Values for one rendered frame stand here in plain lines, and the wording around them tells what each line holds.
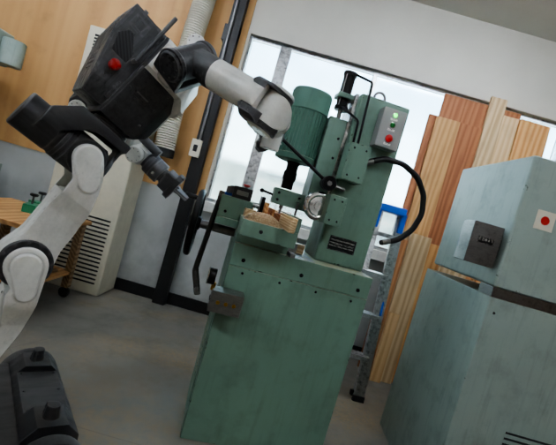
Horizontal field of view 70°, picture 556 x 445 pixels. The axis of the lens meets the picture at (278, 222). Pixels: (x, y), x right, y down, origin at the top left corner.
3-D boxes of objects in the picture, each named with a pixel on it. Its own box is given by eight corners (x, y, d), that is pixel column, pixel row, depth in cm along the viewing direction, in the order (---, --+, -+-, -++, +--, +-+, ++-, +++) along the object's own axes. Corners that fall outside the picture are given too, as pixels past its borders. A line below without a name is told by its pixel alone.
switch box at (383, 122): (369, 146, 167) (379, 109, 166) (390, 153, 168) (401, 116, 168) (374, 144, 161) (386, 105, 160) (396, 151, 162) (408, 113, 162)
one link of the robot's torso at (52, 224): (-16, 282, 107) (72, 132, 112) (-17, 262, 121) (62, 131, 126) (42, 298, 117) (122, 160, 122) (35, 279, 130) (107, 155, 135)
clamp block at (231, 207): (217, 212, 178) (222, 192, 178) (246, 221, 180) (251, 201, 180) (216, 214, 164) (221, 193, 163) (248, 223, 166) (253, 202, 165)
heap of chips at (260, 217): (244, 216, 153) (246, 207, 152) (278, 226, 155) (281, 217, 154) (244, 218, 144) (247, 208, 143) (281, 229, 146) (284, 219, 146)
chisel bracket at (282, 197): (268, 205, 178) (274, 186, 178) (298, 213, 180) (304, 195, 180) (270, 206, 171) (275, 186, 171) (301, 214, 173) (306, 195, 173)
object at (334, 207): (318, 221, 167) (326, 193, 166) (333, 225, 168) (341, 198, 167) (323, 222, 158) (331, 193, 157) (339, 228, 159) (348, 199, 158)
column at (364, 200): (303, 251, 190) (346, 103, 187) (347, 262, 194) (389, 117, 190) (313, 259, 168) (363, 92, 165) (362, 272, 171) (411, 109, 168)
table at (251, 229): (216, 215, 201) (220, 204, 201) (274, 231, 206) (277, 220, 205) (212, 227, 141) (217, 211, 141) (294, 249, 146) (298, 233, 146)
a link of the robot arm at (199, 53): (200, 64, 104) (162, 42, 108) (196, 95, 110) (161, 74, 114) (229, 56, 112) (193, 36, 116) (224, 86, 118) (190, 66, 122)
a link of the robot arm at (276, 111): (294, 120, 126) (302, 108, 107) (275, 147, 126) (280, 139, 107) (266, 101, 125) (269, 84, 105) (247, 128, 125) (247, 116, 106)
